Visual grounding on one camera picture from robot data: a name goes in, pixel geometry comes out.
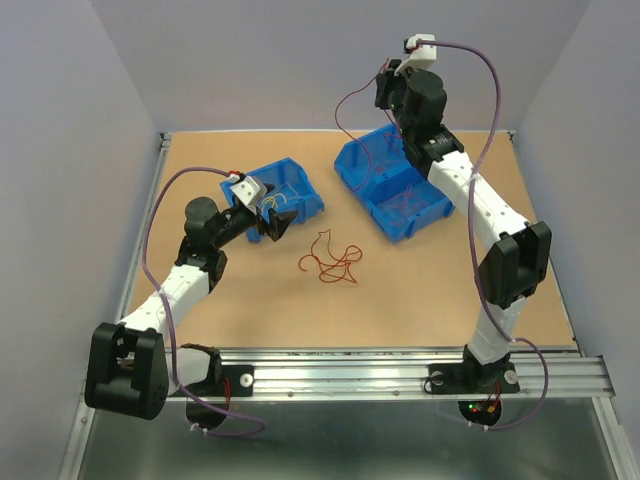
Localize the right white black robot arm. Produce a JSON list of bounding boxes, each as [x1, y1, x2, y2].
[[375, 59, 552, 395]]

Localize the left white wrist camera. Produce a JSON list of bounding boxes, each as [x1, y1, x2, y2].
[[230, 175, 267, 213]]

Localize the loose red wire loop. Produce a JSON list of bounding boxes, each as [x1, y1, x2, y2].
[[333, 57, 406, 194]]

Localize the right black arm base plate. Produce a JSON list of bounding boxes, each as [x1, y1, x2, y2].
[[423, 362, 520, 396]]

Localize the small blue plastic bin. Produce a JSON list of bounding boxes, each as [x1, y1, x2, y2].
[[220, 157, 325, 243]]

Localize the large blue divided bin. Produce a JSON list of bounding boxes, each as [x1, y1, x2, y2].
[[334, 124, 454, 244]]

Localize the aluminium extrusion rail frame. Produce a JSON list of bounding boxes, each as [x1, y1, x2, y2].
[[62, 131, 639, 479]]

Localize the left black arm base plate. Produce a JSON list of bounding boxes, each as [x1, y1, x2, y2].
[[186, 364, 255, 398]]

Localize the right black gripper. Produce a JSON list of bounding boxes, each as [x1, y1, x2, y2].
[[375, 58, 422, 138]]

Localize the red wires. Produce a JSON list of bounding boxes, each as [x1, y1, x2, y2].
[[298, 228, 364, 286]]

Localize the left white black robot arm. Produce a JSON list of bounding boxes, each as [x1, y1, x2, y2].
[[84, 197, 298, 420]]

